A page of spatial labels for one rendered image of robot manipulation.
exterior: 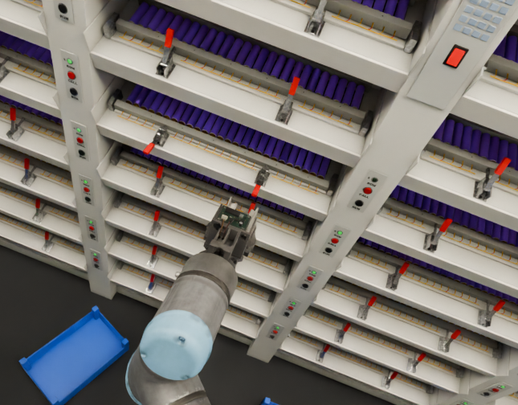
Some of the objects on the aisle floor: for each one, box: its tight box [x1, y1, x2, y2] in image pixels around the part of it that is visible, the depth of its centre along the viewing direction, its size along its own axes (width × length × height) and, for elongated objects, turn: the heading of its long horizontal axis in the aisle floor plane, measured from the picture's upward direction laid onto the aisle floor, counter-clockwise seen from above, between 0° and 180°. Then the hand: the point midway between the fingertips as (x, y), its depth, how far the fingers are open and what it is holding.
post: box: [42, 0, 117, 300], centre depth 107 cm, size 20×9×176 cm, turn 152°
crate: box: [18, 305, 129, 405], centre depth 144 cm, size 30×20×8 cm
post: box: [247, 0, 518, 363], centre depth 105 cm, size 20×9×176 cm, turn 152°
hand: (242, 213), depth 82 cm, fingers open, 3 cm apart
